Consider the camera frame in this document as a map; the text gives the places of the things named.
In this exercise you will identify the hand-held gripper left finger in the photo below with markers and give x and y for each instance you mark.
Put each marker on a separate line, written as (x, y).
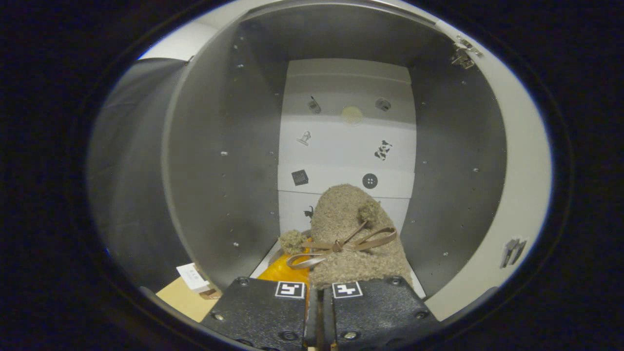
(258, 312)

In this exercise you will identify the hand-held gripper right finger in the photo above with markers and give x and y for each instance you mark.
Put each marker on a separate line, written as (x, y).
(375, 312)

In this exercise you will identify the brown fuzzy slipper shoe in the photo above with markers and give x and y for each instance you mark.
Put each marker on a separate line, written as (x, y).
(356, 229)

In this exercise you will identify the dark grey shoe cabinet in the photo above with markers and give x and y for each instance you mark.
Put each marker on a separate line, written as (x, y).
(224, 146)

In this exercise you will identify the light grey shoe cabinet door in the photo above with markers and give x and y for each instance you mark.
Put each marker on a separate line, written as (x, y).
(529, 170)

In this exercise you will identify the stack of books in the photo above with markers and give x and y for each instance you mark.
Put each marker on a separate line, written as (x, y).
(192, 278)

